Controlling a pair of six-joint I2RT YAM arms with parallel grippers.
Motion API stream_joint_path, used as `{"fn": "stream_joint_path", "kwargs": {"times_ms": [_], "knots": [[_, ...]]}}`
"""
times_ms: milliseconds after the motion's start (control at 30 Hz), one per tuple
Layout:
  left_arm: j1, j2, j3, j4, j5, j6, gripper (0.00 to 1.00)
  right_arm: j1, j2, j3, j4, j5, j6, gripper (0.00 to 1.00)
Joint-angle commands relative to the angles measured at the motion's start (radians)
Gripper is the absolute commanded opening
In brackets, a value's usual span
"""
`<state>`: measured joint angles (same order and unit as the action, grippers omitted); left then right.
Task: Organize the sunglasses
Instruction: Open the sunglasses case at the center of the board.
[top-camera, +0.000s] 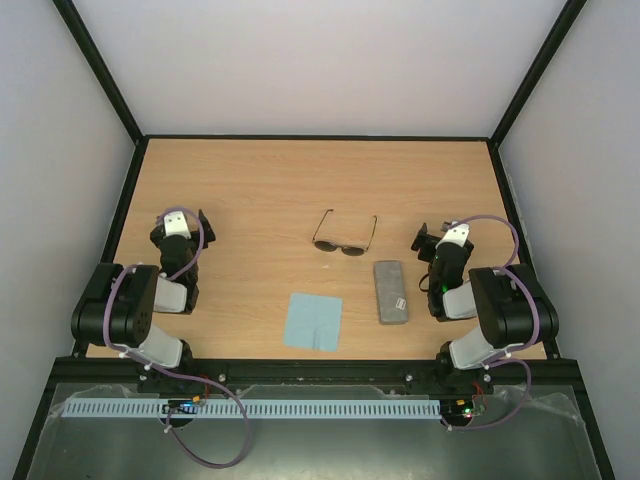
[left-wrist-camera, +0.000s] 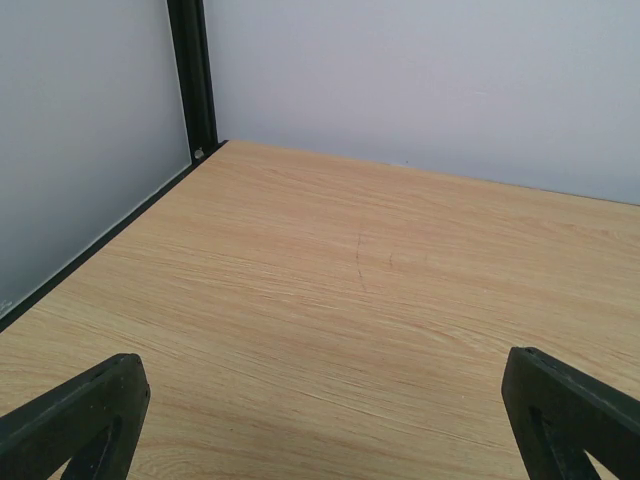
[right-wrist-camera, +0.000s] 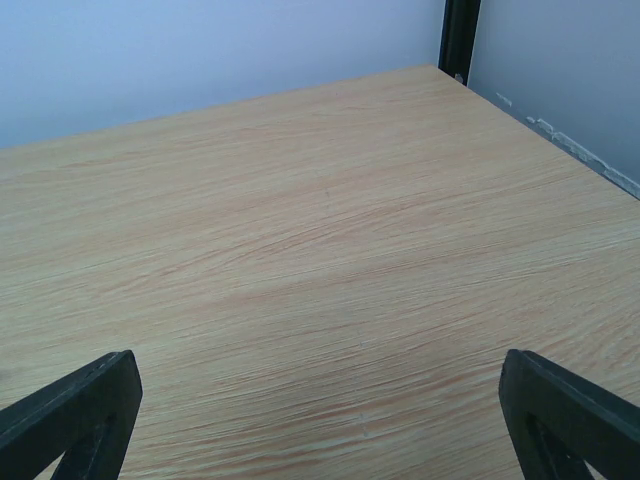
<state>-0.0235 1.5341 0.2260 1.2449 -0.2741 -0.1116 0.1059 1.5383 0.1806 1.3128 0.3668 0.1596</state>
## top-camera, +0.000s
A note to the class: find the controller board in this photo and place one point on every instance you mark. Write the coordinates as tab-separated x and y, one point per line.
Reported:
475	405
188	406

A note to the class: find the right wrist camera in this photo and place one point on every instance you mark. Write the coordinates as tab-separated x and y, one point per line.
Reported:
455	233

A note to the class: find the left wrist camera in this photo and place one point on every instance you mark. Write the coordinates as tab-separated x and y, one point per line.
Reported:
175	223

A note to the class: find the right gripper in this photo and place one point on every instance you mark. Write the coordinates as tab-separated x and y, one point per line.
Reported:
427	245

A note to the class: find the black aluminium frame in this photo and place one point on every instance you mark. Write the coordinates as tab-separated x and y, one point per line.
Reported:
263	114

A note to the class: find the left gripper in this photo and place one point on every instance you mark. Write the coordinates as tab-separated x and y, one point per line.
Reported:
207	228

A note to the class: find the right controller board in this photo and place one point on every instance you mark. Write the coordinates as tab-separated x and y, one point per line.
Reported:
475	405

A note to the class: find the left controller board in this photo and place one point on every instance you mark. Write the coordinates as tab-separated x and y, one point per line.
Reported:
188	406

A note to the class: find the grey glasses case green lining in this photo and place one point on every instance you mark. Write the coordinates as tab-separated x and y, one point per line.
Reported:
390	293

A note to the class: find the dark round sunglasses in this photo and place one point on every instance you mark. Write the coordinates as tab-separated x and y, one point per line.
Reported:
333	233

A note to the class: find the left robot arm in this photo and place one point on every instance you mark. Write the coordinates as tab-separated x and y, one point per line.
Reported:
117	306

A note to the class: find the light blue cleaning cloth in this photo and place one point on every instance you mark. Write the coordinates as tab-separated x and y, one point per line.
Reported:
313	322

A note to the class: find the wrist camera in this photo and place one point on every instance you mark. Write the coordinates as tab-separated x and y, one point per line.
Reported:
175	223
455	233

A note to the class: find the light blue slotted cable duct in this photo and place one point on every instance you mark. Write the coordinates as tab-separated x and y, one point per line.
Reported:
258	409

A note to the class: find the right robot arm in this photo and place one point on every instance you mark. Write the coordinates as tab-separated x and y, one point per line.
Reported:
512	308

